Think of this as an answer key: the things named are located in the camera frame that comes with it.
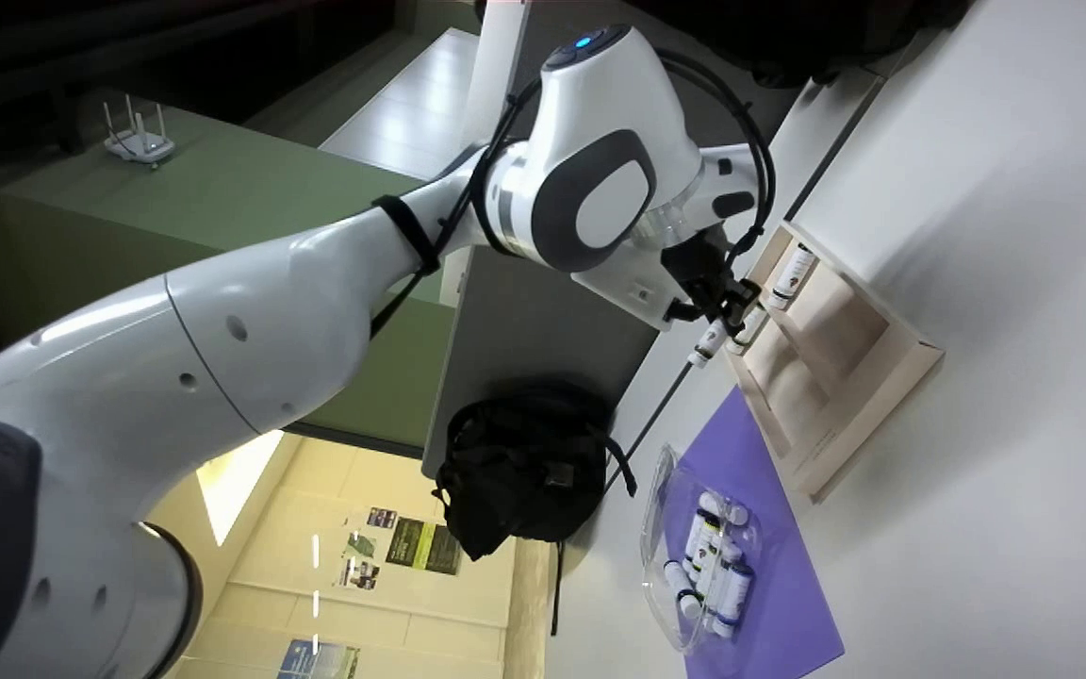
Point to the green cabinet wall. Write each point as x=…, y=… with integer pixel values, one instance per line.
x=244, y=212

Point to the grey desk partition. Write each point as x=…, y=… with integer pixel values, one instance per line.
x=529, y=341

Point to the wooden compartment tray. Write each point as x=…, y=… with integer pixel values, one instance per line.
x=827, y=369

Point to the black backpack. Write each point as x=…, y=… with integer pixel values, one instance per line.
x=529, y=460

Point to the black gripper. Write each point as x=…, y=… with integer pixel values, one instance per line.
x=705, y=284

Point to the purple mat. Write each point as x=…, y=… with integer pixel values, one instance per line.
x=790, y=627

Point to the pile of white bottles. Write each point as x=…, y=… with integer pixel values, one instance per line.
x=709, y=577

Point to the clear plastic container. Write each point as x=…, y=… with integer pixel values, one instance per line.
x=665, y=532

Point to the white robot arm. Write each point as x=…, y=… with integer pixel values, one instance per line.
x=89, y=584

